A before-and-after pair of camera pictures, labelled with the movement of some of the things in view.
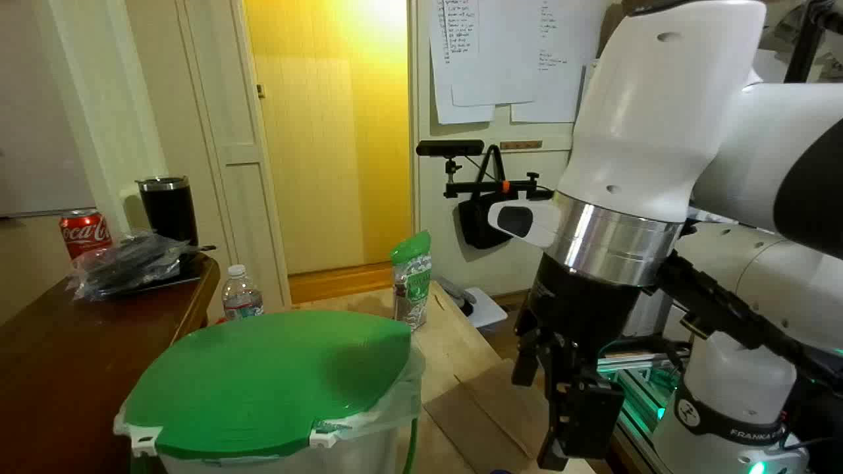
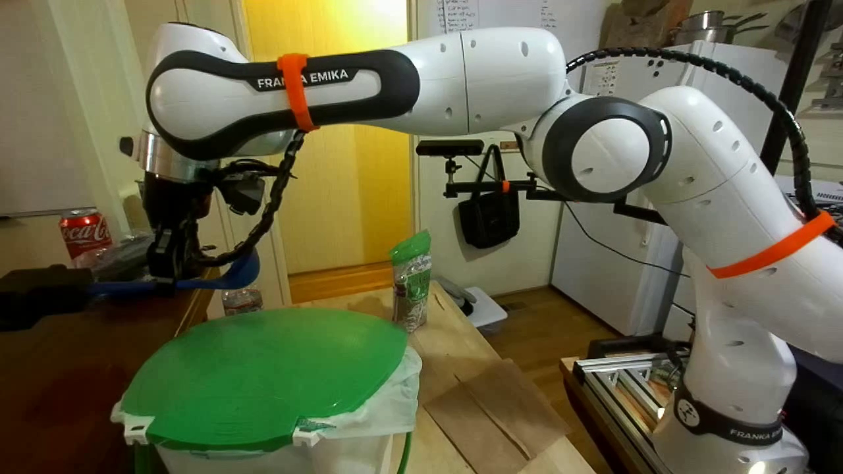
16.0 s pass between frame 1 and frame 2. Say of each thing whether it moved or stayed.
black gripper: moved
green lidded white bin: stayed
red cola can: stayed
